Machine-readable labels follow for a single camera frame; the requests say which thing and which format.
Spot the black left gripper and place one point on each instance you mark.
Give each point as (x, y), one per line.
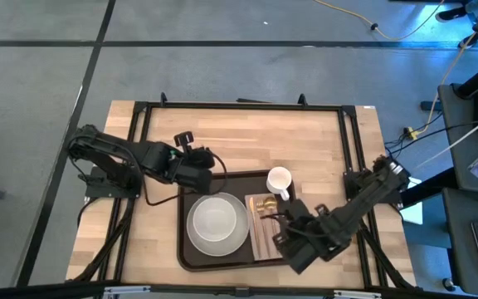
(197, 180)

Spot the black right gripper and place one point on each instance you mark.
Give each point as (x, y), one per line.
(301, 222)

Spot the pink cloth napkin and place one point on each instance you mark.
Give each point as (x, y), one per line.
(269, 251)

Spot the gold fork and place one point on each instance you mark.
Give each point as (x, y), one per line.
(260, 205)

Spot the white bowl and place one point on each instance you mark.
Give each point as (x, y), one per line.
(214, 218)

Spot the white mug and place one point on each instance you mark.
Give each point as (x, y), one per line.
(279, 179)

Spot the white ribbed deep plate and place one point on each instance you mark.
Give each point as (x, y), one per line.
(218, 248)

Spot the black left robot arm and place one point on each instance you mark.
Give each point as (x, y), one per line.
(110, 149)

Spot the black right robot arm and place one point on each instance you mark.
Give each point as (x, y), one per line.
(359, 199)

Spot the dark brown tray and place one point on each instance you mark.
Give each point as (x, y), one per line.
(189, 257)

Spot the white floor sheet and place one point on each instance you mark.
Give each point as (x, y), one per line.
(413, 212)

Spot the yellow power plug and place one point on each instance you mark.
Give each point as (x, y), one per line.
(411, 133)

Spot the black caster wheel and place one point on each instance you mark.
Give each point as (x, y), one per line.
(449, 284)

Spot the black side desk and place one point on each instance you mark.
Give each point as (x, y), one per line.
(463, 124)
(459, 249)

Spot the black rig beam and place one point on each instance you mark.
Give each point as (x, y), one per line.
(35, 291)

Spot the person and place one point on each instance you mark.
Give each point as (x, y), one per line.
(446, 14)

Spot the black aluminium table frame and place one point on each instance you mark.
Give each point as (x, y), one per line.
(243, 106)

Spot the black frame bracket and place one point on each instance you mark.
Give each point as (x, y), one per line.
(302, 99)
(164, 99)

